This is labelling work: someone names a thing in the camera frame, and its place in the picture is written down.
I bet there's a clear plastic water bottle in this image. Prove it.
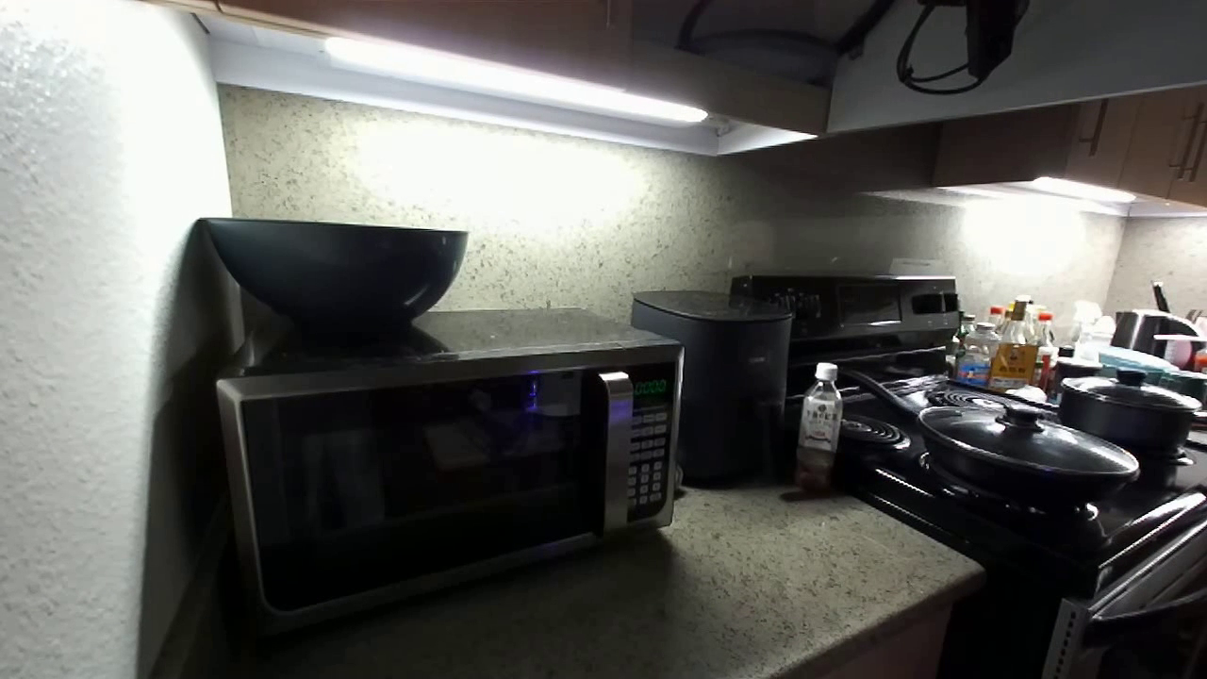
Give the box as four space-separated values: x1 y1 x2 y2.
793 358 850 498

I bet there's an open cabinet door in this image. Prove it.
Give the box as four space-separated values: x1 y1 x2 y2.
822 0 1207 140

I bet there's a stainless steel microwave oven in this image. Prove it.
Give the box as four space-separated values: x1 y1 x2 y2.
214 310 690 638

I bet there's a glass pan lid with knob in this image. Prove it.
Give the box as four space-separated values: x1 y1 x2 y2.
919 399 1141 486

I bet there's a black frying pan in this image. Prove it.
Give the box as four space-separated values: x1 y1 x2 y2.
837 361 1141 511

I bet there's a black kitchen stove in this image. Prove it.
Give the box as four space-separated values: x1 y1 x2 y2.
730 273 1207 679

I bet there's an amber oil bottle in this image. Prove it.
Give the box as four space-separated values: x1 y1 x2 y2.
987 293 1045 393

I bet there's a black pot with lid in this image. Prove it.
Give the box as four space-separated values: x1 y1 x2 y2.
1055 371 1203 491

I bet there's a small white countertop appliance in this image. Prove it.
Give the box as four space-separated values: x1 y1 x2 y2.
1109 301 1207 361

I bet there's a wooden cabinet beside hood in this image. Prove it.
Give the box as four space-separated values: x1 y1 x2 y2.
934 82 1207 213

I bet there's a dark blue bowl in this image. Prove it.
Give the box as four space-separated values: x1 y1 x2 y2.
195 215 473 335

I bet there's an under cabinet light strip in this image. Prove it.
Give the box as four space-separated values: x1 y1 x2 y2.
880 173 1140 219
204 14 822 161

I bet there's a red capped sauce bottle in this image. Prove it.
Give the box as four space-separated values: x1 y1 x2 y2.
1028 305 1064 397

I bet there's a clear bottle with blue label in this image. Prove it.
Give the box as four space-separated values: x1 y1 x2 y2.
954 312 999 393

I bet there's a glass lid with blue rim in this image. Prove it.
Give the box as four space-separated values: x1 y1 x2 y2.
674 0 881 91

